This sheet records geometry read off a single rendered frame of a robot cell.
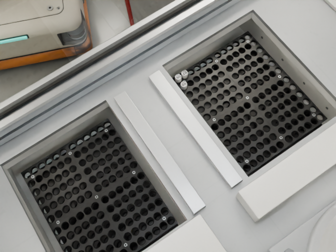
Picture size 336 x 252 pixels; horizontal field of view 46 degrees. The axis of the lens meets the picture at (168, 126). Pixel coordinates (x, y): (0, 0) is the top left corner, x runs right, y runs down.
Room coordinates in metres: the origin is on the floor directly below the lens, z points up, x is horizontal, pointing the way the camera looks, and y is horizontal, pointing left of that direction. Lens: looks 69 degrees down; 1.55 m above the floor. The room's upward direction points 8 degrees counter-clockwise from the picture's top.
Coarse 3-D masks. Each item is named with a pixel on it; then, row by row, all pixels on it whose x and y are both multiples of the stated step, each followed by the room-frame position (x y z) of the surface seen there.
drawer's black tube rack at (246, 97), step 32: (224, 64) 0.37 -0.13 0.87; (256, 64) 0.35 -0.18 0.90; (192, 96) 0.30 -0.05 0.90; (224, 96) 0.29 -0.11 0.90; (256, 96) 0.29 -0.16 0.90; (288, 96) 0.28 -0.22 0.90; (224, 128) 0.23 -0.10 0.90; (256, 128) 0.23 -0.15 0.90; (288, 128) 0.23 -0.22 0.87; (256, 160) 0.17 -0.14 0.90
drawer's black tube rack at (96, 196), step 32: (64, 160) 0.22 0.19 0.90; (96, 160) 0.21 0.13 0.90; (128, 160) 0.20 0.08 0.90; (32, 192) 0.17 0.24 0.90; (64, 192) 0.16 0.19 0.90; (96, 192) 0.15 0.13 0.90; (128, 192) 0.15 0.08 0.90; (64, 224) 0.11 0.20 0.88; (96, 224) 0.10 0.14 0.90; (128, 224) 0.10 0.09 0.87; (160, 224) 0.09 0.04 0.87
